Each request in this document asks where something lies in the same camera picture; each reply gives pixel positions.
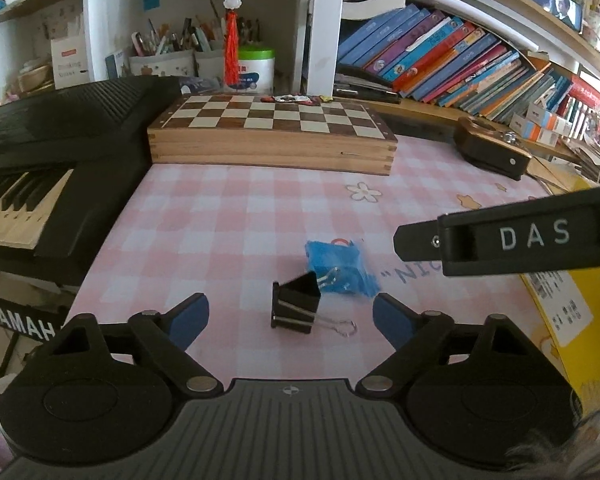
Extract white carton red label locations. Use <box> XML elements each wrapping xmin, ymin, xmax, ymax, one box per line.
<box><xmin>49</xmin><ymin>35</ymin><xmax>92</xmax><ymax>90</ymax></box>

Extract row of books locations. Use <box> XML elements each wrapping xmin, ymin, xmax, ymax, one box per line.
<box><xmin>336</xmin><ymin>4</ymin><xmax>600</xmax><ymax>127</ymax></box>

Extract beige bowl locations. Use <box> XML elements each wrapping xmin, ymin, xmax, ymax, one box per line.
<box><xmin>18</xmin><ymin>64</ymin><xmax>54</xmax><ymax>93</ymax></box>

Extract orange white small box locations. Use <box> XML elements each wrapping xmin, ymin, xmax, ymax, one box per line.
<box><xmin>527</xmin><ymin>102</ymin><xmax>572</xmax><ymax>136</ymax></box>
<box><xmin>509</xmin><ymin>112</ymin><xmax>561</xmax><ymax>147</ymax></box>

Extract red tassel ornament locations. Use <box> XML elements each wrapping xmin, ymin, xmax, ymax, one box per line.
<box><xmin>222</xmin><ymin>0</ymin><xmax>244</xmax><ymax>89</ymax></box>

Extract black electronic keyboard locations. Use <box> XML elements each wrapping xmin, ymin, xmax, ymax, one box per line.
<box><xmin>0</xmin><ymin>75</ymin><xmax>184</xmax><ymax>287</ymax></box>

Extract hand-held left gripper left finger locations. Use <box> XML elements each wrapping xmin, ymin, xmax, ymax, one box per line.
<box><xmin>40</xmin><ymin>292</ymin><xmax>224</xmax><ymax>396</ymax></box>

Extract black binder clip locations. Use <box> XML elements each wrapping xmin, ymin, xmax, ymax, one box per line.
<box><xmin>270</xmin><ymin>268</ymin><xmax>357</xmax><ymax>336</ymax></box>

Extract white pen holder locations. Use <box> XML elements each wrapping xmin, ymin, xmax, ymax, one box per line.
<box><xmin>194</xmin><ymin>17</ymin><xmax>226</xmax><ymax>81</ymax></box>
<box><xmin>128</xmin><ymin>17</ymin><xmax>197</xmax><ymax>81</ymax></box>

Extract black flat case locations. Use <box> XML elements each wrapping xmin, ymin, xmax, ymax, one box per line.
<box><xmin>333</xmin><ymin>78</ymin><xmax>400</xmax><ymax>105</ymax></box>

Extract small colourful trinkets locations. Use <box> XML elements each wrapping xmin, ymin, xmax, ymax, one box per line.
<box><xmin>259</xmin><ymin>93</ymin><xmax>326</xmax><ymax>104</ymax></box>

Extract smartphone with lit screen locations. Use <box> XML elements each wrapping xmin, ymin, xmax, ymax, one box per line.
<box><xmin>524</xmin><ymin>0</ymin><xmax>584</xmax><ymax>32</ymax></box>

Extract yellow cardboard box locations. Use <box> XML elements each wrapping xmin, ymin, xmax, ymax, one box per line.
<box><xmin>518</xmin><ymin>157</ymin><xmax>600</xmax><ymax>402</ymax></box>

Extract blue plastic packet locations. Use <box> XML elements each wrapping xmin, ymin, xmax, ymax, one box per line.
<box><xmin>304</xmin><ymin>238</ymin><xmax>381</xmax><ymax>297</ymax></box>

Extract dark wooden case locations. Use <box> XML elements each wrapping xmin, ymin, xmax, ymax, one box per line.
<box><xmin>452</xmin><ymin>115</ymin><xmax>533</xmax><ymax>182</ymax></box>

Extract white bookshelf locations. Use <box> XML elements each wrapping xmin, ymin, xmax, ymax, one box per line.
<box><xmin>0</xmin><ymin>0</ymin><xmax>600</xmax><ymax>111</ymax></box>

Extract white tub green lid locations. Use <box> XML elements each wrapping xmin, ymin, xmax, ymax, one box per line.
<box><xmin>237</xmin><ymin>45</ymin><xmax>276</xmax><ymax>92</ymax></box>

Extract stack of papers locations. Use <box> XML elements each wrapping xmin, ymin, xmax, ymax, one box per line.
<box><xmin>562</xmin><ymin>135</ymin><xmax>600</xmax><ymax>187</ymax></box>

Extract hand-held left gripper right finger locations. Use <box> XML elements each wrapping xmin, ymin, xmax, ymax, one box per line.
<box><xmin>355</xmin><ymin>292</ymin><xmax>542</xmax><ymax>396</ymax></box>

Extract white shelf containers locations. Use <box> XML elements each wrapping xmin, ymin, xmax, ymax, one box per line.
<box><xmin>582</xmin><ymin>4</ymin><xmax>600</xmax><ymax>57</ymax></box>

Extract pink checked cloth-covered desktop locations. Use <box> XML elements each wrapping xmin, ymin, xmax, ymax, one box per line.
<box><xmin>62</xmin><ymin>132</ymin><xmax>583</xmax><ymax>398</ymax></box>

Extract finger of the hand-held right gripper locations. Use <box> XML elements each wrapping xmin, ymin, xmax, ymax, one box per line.
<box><xmin>393</xmin><ymin>219</ymin><xmax>443</xmax><ymax>257</ymax></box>

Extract wooden chess board box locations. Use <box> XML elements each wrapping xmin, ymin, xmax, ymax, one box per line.
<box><xmin>146</xmin><ymin>92</ymin><xmax>399</xmax><ymax>177</ymax></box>

